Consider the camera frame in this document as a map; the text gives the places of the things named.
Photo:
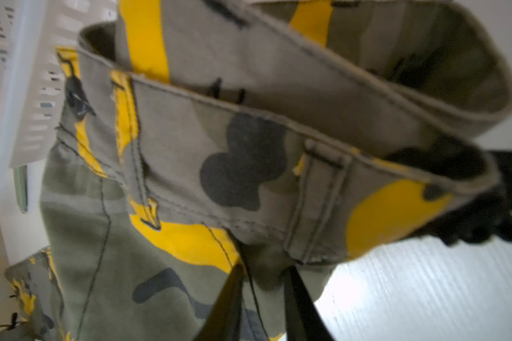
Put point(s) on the white plastic basket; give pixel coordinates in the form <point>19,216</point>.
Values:
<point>31,79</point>

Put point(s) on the camouflage trousers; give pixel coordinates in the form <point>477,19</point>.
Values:
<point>197,135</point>

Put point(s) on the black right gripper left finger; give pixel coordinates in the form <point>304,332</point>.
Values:
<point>224,320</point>

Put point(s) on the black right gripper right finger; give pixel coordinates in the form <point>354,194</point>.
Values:
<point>303,322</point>

